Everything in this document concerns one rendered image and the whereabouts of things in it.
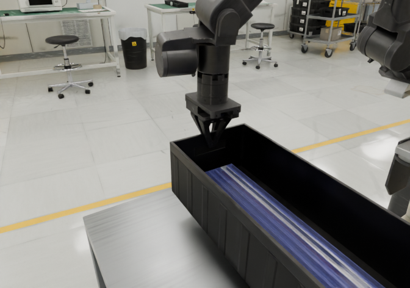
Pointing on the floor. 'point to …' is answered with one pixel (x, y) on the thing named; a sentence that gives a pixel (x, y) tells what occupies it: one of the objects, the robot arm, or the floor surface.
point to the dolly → (298, 13)
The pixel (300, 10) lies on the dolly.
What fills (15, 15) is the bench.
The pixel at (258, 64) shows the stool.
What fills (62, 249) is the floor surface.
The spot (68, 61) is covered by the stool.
